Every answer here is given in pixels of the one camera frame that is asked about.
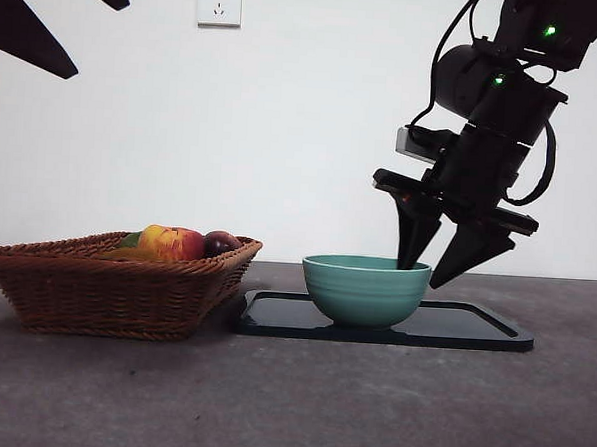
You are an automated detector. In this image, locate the teal ribbed bowl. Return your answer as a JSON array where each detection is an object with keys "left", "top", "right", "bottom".
[{"left": 298, "top": 252, "right": 434, "bottom": 335}]

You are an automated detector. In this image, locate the brown kiwifruit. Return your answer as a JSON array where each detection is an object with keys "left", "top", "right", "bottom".
[{"left": 98, "top": 244, "right": 151, "bottom": 264}]

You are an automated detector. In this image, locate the black rectangular tray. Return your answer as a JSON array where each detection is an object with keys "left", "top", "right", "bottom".
[{"left": 231, "top": 287, "right": 537, "bottom": 355}]

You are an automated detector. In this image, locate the dark red plum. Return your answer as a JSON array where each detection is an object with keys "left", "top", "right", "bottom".
[{"left": 202, "top": 230, "right": 244, "bottom": 263}]

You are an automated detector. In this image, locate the red and yellow apple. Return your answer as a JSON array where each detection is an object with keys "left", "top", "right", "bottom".
[{"left": 135, "top": 223, "right": 207, "bottom": 266}]

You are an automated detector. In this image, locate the green fruit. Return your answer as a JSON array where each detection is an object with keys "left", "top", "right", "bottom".
[{"left": 118, "top": 230, "right": 145, "bottom": 251}]

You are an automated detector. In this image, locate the brown wicker basket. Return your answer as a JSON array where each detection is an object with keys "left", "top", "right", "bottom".
[{"left": 0, "top": 223, "right": 265, "bottom": 349}]

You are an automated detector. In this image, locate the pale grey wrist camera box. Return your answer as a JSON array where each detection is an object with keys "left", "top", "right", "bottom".
[{"left": 395, "top": 126, "right": 443, "bottom": 166}]

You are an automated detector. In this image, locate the black looped wrist cable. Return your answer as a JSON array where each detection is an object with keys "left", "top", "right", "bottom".
[{"left": 503, "top": 116, "right": 559, "bottom": 209}]

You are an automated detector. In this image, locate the white wall power socket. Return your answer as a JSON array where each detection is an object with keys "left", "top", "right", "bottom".
[{"left": 197, "top": 0, "right": 243, "bottom": 31}]

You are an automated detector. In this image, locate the black camera cable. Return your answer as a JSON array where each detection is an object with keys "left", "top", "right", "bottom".
[{"left": 406, "top": 0, "right": 486, "bottom": 144}]

